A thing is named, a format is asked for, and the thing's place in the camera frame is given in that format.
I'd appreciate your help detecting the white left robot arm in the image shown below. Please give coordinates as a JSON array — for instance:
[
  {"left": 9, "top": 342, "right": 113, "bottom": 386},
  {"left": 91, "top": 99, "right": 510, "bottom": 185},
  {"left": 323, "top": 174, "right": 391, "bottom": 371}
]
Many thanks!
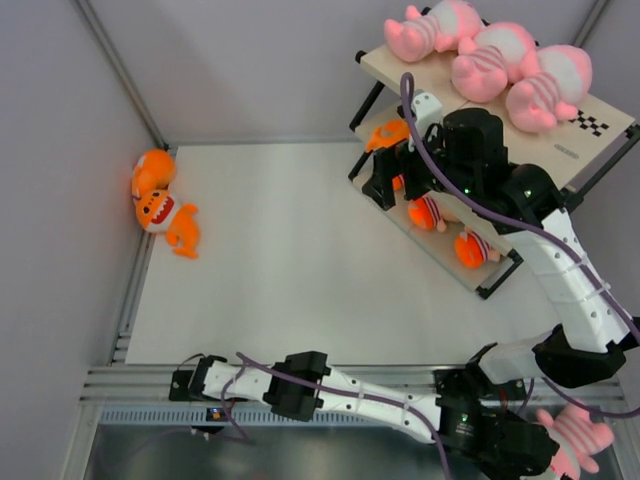
[{"left": 188, "top": 351, "right": 560, "bottom": 479}]

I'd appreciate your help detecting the orange plush on shelf right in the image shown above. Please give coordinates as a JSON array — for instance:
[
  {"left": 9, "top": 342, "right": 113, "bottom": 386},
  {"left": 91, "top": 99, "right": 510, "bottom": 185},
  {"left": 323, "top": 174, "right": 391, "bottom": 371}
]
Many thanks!
[{"left": 454, "top": 227, "right": 501, "bottom": 269}]

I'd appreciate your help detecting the beige three-tier shelf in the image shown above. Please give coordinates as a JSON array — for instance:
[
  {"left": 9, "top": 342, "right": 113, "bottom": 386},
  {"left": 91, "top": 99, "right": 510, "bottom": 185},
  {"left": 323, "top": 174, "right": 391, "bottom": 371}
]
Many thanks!
[{"left": 349, "top": 46, "right": 639, "bottom": 299}]

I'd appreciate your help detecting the orange shark plush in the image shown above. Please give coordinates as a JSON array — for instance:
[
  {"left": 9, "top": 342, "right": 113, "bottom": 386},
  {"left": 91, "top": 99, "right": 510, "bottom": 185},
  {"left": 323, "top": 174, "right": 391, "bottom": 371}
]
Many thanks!
[
  {"left": 365, "top": 119, "right": 410, "bottom": 153},
  {"left": 133, "top": 189, "right": 201, "bottom": 259},
  {"left": 131, "top": 149, "right": 177, "bottom": 200}
]

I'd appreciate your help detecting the orange plush on shelf left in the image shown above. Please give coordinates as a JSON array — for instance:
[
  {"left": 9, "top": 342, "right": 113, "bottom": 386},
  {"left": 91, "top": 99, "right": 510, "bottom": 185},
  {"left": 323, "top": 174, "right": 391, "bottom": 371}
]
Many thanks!
[{"left": 392, "top": 174, "right": 405, "bottom": 191}]

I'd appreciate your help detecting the pink striped plush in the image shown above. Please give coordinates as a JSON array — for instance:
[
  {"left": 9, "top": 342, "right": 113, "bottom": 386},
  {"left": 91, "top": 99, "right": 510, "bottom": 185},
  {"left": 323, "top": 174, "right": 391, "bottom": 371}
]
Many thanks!
[
  {"left": 536, "top": 404, "right": 615, "bottom": 479},
  {"left": 505, "top": 44, "right": 593, "bottom": 133},
  {"left": 451, "top": 22, "right": 536, "bottom": 103},
  {"left": 383, "top": 0, "right": 484, "bottom": 63}
]

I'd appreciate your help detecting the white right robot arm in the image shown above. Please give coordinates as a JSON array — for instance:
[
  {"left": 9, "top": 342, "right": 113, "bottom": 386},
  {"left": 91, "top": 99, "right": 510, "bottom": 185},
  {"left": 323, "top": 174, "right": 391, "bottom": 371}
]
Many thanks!
[{"left": 363, "top": 108, "right": 639, "bottom": 397}]

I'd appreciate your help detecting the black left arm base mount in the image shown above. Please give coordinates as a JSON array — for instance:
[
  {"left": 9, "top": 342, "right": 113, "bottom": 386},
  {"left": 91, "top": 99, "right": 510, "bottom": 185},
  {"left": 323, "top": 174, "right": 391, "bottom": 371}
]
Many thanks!
[{"left": 168, "top": 369, "right": 199, "bottom": 402}]

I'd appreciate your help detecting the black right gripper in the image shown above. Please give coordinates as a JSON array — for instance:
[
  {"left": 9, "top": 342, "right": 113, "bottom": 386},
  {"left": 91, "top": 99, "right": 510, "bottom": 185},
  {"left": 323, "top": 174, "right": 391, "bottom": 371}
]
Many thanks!
[{"left": 363, "top": 119, "right": 477, "bottom": 211}]

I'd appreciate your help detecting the orange plush on shelf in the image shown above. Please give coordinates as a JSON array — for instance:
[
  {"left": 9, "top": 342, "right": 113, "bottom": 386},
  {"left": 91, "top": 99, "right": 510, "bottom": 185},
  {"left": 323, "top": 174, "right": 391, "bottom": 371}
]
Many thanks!
[
  {"left": 407, "top": 195, "right": 460, "bottom": 233},
  {"left": 392, "top": 174, "right": 405, "bottom": 191},
  {"left": 454, "top": 227, "right": 501, "bottom": 269}
]

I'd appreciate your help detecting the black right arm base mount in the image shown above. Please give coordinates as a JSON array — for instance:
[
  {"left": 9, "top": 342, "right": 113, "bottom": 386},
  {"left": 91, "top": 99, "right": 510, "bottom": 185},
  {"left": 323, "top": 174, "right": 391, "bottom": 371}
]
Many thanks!
[{"left": 434, "top": 366, "right": 527, "bottom": 403}]

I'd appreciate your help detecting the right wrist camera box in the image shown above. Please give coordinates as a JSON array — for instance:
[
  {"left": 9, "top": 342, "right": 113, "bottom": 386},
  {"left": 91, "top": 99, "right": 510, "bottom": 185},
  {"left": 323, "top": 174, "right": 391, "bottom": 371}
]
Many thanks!
[{"left": 404, "top": 89, "right": 443, "bottom": 139}]

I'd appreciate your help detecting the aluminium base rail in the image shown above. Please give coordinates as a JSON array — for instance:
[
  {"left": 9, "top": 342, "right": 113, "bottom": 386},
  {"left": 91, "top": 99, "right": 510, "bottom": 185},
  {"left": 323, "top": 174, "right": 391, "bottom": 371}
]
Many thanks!
[{"left": 81, "top": 362, "right": 628, "bottom": 426}]

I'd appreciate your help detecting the orange plush on shelf middle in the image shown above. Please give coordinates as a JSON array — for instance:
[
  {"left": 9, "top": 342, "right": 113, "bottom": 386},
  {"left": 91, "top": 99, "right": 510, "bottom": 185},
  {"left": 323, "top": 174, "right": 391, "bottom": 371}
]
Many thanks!
[{"left": 407, "top": 195, "right": 460, "bottom": 233}]

